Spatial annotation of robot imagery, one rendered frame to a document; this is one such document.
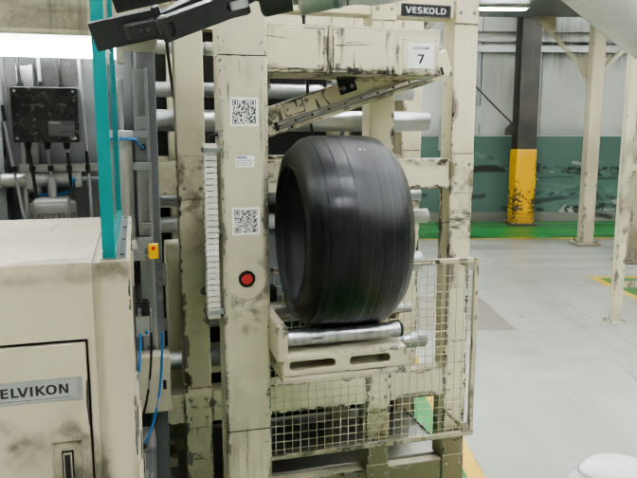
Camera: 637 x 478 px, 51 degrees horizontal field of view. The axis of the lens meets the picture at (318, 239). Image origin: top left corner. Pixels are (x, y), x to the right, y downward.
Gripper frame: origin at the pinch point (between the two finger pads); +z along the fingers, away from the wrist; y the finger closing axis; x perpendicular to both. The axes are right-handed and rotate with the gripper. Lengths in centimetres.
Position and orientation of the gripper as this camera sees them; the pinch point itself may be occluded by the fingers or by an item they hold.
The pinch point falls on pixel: (113, 15)
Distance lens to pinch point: 82.5
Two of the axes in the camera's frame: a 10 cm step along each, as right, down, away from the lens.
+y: -1.1, -5.7, 8.1
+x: -1.8, -7.9, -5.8
